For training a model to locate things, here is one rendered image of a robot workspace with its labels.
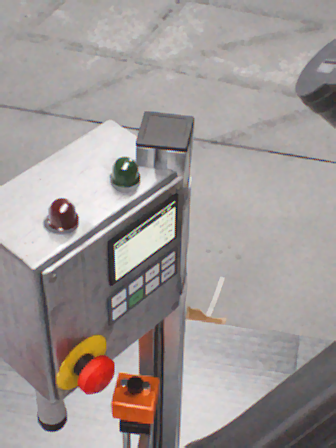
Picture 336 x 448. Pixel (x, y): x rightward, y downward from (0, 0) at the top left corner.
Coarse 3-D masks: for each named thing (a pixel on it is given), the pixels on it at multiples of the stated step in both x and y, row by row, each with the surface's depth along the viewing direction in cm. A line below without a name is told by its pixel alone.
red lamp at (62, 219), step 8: (56, 200) 74; (64, 200) 74; (48, 208) 74; (56, 208) 74; (64, 208) 74; (72, 208) 74; (48, 216) 75; (56, 216) 73; (64, 216) 73; (72, 216) 74; (48, 224) 75; (56, 224) 74; (64, 224) 74; (72, 224) 74; (56, 232) 74; (64, 232) 74
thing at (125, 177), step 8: (120, 160) 77; (128, 160) 77; (112, 168) 78; (120, 168) 77; (128, 168) 77; (136, 168) 77; (112, 176) 78; (120, 176) 77; (128, 176) 77; (136, 176) 78; (112, 184) 78; (120, 184) 78; (128, 184) 78; (136, 184) 78
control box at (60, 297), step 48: (96, 144) 82; (0, 192) 78; (48, 192) 78; (96, 192) 78; (144, 192) 78; (0, 240) 74; (48, 240) 74; (96, 240) 75; (0, 288) 79; (48, 288) 74; (96, 288) 79; (0, 336) 85; (48, 336) 79; (96, 336) 83; (48, 384) 83
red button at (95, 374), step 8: (80, 360) 83; (88, 360) 83; (96, 360) 82; (104, 360) 82; (112, 360) 83; (80, 368) 83; (88, 368) 82; (96, 368) 82; (104, 368) 82; (112, 368) 83; (80, 376) 82; (88, 376) 81; (96, 376) 82; (104, 376) 82; (112, 376) 83; (80, 384) 82; (88, 384) 82; (96, 384) 82; (104, 384) 83; (88, 392) 82; (96, 392) 83
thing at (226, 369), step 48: (192, 336) 148; (240, 336) 148; (288, 336) 148; (0, 384) 141; (192, 384) 142; (240, 384) 142; (0, 432) 135; (48, 432) 135; (96, 432) 136; (192, 432) 136
